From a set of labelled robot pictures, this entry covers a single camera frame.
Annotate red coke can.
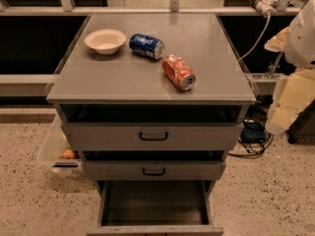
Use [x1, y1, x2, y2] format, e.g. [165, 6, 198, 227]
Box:
[162, 54, 196, 90]

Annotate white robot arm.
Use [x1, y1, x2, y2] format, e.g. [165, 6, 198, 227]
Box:
[264, 0, 315, 135]

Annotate clear plastic bin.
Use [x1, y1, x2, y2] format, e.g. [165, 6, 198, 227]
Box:
[36, 115, 83, 176]

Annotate dark cabinet at right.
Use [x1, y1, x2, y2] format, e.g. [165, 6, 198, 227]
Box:
[287, 100, 315, 144]

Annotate white power strip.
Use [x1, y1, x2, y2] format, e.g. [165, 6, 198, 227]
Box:
[248, 0, 277, 17]

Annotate black top drawer handle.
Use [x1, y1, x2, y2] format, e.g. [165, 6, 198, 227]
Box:
[139, 132, 168, 142]

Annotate grey top drawer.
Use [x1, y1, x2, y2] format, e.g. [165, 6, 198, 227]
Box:
[62, 123, 243, 150]

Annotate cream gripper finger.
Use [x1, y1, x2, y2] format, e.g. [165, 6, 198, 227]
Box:
[266, 69, 315, 135]
[264, 28, 288, 52]

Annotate blue pepsi can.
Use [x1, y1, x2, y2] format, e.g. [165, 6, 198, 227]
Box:
[129, 33, 164, 60]

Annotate orange fruit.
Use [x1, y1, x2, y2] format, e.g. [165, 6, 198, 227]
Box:
[63, 149, 76, 159]

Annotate white bowl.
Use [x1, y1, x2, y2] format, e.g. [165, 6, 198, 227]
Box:
[85, 29, 126, 55]

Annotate white power cable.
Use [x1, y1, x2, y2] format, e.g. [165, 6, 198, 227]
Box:
[237, 12, 272, 63]

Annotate black drawer handle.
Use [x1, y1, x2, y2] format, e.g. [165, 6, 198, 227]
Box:
[139, 132, 168, 142]
[142, 168, 166, 176]

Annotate grey drawer cabinet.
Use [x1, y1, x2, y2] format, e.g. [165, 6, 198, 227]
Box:
[45, 13, 257, 236]

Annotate black middle drawer handle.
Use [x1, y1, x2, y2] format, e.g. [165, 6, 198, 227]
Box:
[142, 168, 166, 176]

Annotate grey open bottom drawer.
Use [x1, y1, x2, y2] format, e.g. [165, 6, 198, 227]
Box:
[87, 181, 223, 236]

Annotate grey middle drawer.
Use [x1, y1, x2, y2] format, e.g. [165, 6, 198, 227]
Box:
[82, 160, 226, 181]

